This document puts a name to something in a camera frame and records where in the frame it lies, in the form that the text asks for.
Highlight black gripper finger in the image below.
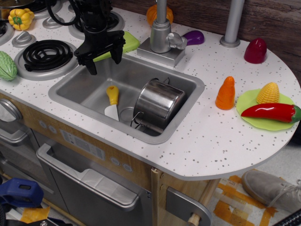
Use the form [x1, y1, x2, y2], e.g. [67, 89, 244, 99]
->
[84, 59, 97, 75]
[111, 46, 123, 64]

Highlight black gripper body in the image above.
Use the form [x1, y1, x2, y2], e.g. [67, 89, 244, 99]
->
[74, 30, 126, 65]

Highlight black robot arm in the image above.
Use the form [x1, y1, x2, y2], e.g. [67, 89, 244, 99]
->
[71, 0, 126, 75]

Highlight green cutting board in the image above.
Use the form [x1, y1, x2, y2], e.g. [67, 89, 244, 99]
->
[93, 31, 141, 63]

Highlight rear coil stove burner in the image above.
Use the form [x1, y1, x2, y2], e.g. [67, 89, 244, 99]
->
[68, 11, 125, 40]

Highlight metal sink basin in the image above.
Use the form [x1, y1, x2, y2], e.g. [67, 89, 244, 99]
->
[49, 55, 205, 144]

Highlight black coil stove burner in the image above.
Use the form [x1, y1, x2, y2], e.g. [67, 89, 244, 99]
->
[23, 40, 73, 72]

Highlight grey stove knob rear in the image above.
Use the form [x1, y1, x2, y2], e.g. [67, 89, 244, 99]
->
[42, 17, 62, 30]

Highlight grey stove knob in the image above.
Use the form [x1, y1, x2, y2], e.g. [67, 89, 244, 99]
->
[42, 17, 62, 30]
[12, 31, 36, 48]

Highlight grey toy faucet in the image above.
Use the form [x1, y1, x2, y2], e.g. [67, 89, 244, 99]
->
[137, 0, 188, 67]

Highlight orange toy pumpkin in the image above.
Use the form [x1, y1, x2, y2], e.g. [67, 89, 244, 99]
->
[146, 5, 174, 26]

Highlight stainless steel pot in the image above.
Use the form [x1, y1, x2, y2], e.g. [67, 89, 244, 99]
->
[130, 78, 187, 134]

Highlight yellow toy bell pepper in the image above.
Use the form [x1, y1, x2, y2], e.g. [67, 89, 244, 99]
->
[8, 8, 35, 31]

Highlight purple toy eggplant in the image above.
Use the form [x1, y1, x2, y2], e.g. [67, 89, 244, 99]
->
[183, 30, 205, 46]

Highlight green toy bitter gourd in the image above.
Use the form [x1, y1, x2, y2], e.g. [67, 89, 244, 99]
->
[0, 51, 17, 81]

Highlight grey support pole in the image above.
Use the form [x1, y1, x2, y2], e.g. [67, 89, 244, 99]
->
[220, 0, 245, 48]

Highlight grey oven door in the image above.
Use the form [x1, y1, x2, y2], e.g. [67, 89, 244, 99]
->
[0, 98, 55, 196]

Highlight orange toy carrot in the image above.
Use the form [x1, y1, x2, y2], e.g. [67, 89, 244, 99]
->
[215, 76, 235, 110]

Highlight grey dishwasher door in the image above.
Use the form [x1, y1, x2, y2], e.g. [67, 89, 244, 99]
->
[37, 144, 152, 226]

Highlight dark red toy vegetable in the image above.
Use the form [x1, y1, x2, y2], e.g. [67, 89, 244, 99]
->
[244, 38, 267, 64]

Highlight yellow toy corn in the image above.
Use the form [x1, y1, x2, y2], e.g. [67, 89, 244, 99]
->
[256, 82, 280, 104]

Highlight light green plate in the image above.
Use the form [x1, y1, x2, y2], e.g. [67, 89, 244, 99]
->
[236, 88, 296, 132]

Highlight grey suede shoe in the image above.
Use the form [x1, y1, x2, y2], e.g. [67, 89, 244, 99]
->
[242, 170, 301, 213]

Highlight yellow handled toy knife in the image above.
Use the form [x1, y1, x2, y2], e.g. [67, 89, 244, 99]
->
[104, 86, 119, 121]

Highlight black cable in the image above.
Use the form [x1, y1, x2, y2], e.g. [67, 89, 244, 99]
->
[46, 0, 83, 26]

